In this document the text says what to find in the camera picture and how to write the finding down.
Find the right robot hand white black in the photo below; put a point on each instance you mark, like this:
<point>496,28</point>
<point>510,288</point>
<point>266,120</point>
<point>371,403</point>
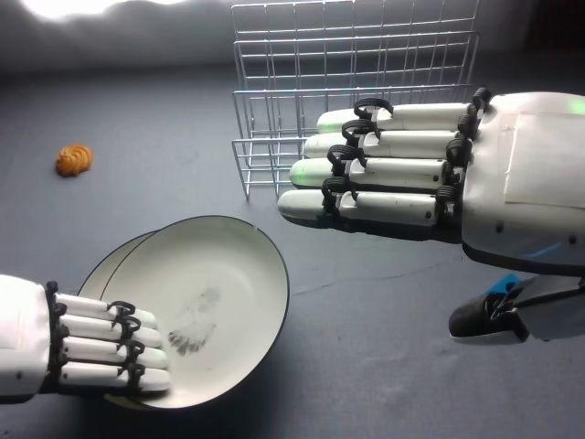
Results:
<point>525,174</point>

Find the blue block with two holes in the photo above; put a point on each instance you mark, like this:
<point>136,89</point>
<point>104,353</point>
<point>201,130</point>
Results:
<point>505,283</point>

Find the white plate with dark rim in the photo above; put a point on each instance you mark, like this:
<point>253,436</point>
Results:
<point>105,270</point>
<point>205,283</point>

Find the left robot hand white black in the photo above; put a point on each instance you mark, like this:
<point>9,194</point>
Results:
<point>27,343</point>

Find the orange swirl cookie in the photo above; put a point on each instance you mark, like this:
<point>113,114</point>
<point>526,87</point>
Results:
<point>74,160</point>

